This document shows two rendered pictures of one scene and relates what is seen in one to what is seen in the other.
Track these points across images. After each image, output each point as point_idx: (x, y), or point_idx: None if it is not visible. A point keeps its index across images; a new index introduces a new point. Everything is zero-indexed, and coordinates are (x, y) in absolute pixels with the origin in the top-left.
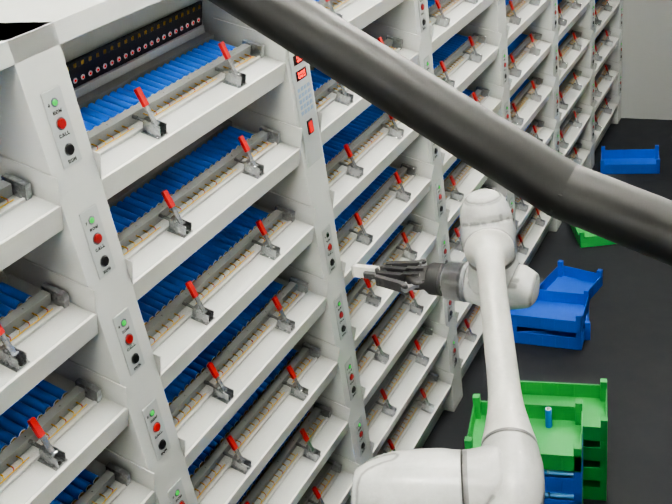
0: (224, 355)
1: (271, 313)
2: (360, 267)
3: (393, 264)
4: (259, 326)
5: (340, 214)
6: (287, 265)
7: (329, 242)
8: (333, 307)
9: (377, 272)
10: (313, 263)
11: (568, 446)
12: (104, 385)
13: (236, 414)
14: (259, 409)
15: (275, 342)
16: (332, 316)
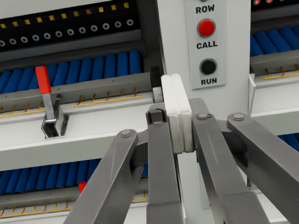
0: None
1: (70, 97)
2: (163, 87)
3: (243, 138)
4: (35, 103)
5: None
6: (40, 9)
7: (209, 16)
8: (193, 153)
9: (151, 126)
10: (163, 50)
11: None
12: None
13: (18, 186)
14: (34, 201)
15: (17, 136)
16: (186, 165)
